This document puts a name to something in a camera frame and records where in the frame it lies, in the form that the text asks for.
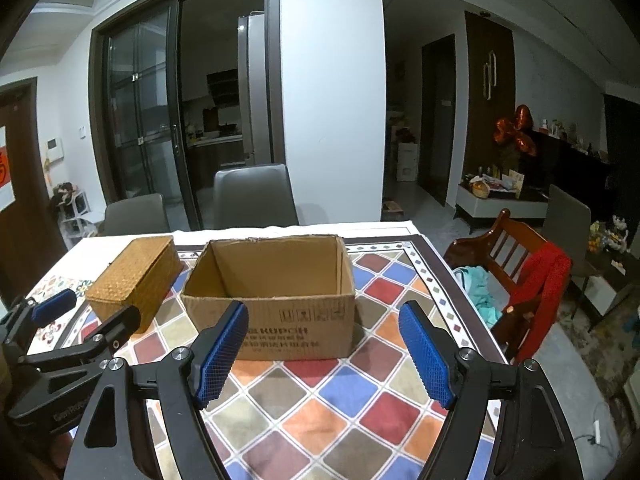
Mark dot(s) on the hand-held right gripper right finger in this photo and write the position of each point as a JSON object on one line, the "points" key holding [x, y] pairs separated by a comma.
{"points": [[427, 355]]}

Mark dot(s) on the white power strip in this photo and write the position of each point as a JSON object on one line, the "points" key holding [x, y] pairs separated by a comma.
{"points": [[595, 431]]}

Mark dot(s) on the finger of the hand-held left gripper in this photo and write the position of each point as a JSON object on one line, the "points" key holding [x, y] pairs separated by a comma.
{"points": [[120, 325], [55, 306]]}

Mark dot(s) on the dark hallway door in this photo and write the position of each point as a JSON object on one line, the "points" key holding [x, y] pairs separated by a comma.
{"points": [[439, 120]]}

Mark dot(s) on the white carton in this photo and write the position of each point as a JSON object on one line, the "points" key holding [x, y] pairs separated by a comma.
{"points": [[407, 162]]}

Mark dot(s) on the sliding glass door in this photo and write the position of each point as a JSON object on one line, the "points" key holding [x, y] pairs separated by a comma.
{"points": [[140, 110]]}

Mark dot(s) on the dark coffee table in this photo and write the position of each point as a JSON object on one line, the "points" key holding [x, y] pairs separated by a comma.
{"points": [[605, 285]]}

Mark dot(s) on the white shoe rack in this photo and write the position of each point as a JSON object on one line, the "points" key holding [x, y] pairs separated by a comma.
{"points": [[72, 215]]}

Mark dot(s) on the brown wooden door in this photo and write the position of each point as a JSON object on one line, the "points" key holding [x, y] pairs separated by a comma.
{"points": [[30, 210]]}

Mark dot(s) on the wooden chair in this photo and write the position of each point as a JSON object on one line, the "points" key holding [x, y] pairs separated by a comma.
{"points": [[500, 245]]}

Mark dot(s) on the grey dining chair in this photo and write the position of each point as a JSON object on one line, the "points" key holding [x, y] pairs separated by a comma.
{"points": [[135, 215], [255, 195]]}

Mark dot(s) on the small brown floor box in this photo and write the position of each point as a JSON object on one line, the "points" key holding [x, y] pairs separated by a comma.
{"points": [[392, 209]]}

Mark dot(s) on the red garment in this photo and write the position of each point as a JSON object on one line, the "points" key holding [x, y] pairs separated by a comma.
{"points": [[545, 285]]}

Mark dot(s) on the red foil balloons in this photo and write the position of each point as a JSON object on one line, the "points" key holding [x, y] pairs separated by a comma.
{"points": [[515, 132]]}

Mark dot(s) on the white intercom panel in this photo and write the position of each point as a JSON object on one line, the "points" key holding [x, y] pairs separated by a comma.
{"points": [[55, 149]]}

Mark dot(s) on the red white door poster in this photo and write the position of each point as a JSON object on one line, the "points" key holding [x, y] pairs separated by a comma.
{"points": [[5, 170]]}

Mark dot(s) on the silver refrigerator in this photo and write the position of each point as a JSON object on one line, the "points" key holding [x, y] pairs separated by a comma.
{"points": [[255, 90]]}

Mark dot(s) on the teal cloth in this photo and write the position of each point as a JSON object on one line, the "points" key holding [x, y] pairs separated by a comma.
{"points": [[477, 285]]}

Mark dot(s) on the woven lidded basket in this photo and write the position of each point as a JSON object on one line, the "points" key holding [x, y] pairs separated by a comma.
{"points": [[135, 275]]}

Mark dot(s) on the black range hood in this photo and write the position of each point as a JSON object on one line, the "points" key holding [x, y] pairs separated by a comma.
{"points": [[222, 87]]}

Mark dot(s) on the floral patterned placemat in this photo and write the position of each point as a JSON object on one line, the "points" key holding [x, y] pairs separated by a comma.
{"points": [[60, 334]]}

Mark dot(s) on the white side table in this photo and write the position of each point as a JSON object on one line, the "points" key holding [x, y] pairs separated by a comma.
{"points": [[495, 207]]}

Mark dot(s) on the grey armless chair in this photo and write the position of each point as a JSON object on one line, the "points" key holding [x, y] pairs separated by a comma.
{"points": [[567, 225]]}

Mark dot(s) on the black sideboard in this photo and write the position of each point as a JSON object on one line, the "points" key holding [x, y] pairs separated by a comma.
{"points": [[575, 170]]}

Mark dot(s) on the colourful checkered table mat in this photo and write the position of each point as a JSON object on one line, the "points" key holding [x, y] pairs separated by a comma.
{"points": [[320, 410]]}

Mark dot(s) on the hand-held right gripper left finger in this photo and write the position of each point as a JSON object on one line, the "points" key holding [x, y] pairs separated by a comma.
{"points": [[220, 355]]}

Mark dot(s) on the cardboard box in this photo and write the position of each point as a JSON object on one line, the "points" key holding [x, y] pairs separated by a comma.
{"points": [[300, 320]]}

